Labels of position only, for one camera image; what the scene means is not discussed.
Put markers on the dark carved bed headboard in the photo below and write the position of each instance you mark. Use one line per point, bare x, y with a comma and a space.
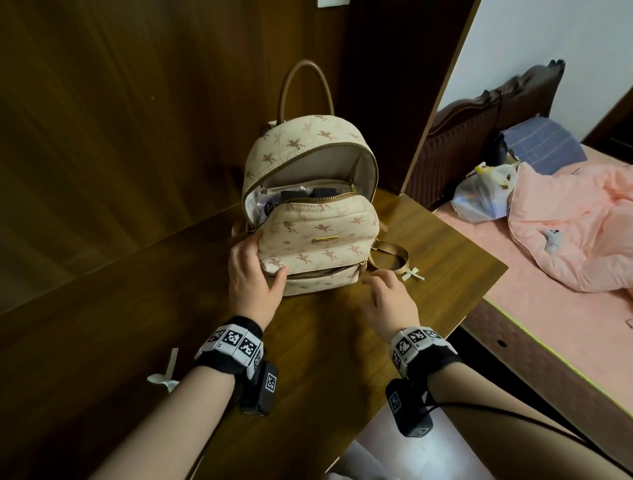
465, 143

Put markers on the translucent plastic shopping bag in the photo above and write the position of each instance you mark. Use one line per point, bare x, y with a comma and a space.
482, 198

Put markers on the pink quilt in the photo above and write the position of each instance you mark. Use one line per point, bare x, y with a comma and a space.
583, 232

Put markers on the cream patterned backpack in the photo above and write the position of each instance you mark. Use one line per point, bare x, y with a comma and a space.
316, 232

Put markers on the person's right hand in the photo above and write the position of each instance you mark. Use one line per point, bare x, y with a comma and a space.
393, 306

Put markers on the person's left forearm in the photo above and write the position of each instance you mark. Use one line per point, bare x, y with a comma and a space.
168, 430

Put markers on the person's right forearm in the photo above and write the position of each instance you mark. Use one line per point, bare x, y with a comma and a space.
509, 435

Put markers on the white wall socket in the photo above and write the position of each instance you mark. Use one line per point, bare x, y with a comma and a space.
334, 3

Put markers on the dark wooden side cabinet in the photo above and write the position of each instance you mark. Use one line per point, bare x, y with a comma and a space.
615, 133

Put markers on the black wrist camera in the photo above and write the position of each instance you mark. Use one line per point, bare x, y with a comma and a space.
408, 410
259, 390

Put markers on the person's left hand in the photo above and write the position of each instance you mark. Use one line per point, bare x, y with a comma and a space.
249, 287

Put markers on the dark wooden bed rail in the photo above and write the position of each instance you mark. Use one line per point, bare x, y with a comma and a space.
544, 376

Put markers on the left black marker wristband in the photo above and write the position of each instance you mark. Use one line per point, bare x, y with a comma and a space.
227, 346

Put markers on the blue checkered pillow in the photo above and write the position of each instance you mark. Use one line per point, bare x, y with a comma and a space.
544, 146

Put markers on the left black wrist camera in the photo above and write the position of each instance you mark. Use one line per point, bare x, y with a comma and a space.
259, 390

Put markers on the pink bed sheet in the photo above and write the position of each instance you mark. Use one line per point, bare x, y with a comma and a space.
544, 316

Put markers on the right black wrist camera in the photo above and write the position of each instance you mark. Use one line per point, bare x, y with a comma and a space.
408, 410

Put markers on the small white ribbon bow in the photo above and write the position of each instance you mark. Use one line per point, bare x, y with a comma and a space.
413, 274

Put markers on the dark wooden shelf cabinet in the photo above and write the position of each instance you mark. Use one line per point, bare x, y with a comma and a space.
395, 89

